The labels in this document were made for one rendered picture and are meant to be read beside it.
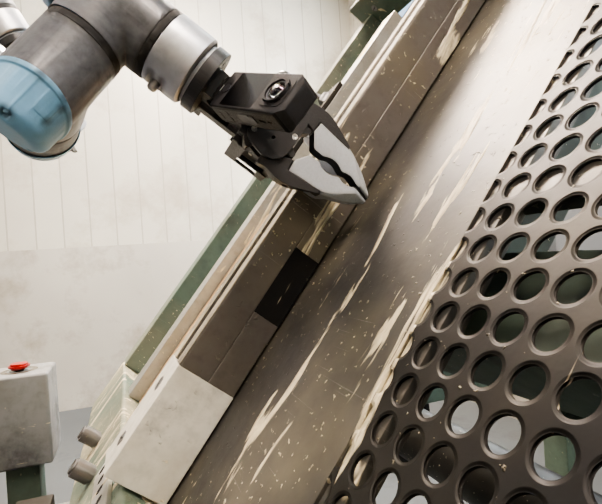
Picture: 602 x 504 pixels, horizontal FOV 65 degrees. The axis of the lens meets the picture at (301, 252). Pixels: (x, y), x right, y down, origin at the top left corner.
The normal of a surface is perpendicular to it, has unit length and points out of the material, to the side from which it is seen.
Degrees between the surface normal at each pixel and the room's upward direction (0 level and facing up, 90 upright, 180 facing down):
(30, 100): 100
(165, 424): 90
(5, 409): 90
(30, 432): 90
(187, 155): 90
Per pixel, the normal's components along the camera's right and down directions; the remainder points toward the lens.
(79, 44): 0.58, 0.03
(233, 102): -0.53, -0.50
